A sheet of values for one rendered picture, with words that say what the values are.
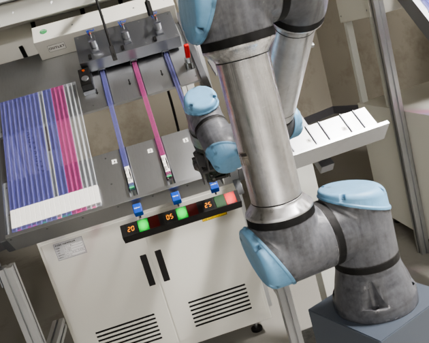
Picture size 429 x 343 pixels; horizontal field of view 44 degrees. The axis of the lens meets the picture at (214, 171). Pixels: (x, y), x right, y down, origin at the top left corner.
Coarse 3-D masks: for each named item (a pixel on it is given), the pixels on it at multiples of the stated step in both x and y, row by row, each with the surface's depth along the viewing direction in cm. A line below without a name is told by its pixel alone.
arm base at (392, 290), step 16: (336, 272) 95; (352, 272) 90; (368, 272) 89; (384, 272) 89; (400, 272) 91; (336, 288) 95; (352, 288) 91; (368, 288) 90; (384, 288) 89; (400, 288) 90; (416, 288) 93; (336, 304) 95; (352, 304) 91; (368, 304) 90; (384, 304) 89; (400, 304) 89; (416, 304) 92; (352, 320) 92; (368, 320) 90; (384, 320) 89
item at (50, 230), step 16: (160, 192) 145; (192, 192) 150; (96, 208) 144; (112, 208) 145; (128, 208) 147; (144, 208) 150; (48, 224) 143; (64, 224) 144; (80, 224) 146; (96, 224) 149; (16, 240) 143; (32, 240) 146
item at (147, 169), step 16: (144, 144) 157; (176, 144) 156; (192, 144) 156; (96, 160) 156; (112, 160) 155; (128, 160) 154; (144, 160) 154; (160, 160) 153; (176, 160) 153; (96, 176) 152; (112, 176) 152; (144, 176) 151; (160, 176) 150; (176, 176) 150; (192, 176) 149; (112, 192) 149; (128, 192) 148; (144, 192) 148
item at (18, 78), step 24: (0, 72) 180; (24, 72) 179; (48, 72) 178; (72, 72) 177; (96, 72) 176; (120, 72) 175; (144, 72) 174; (168, 72) 173; (192, 72) 172; (0, 96) 174; (96, 96) 170; (120, 96) 169; (0, 120) 168
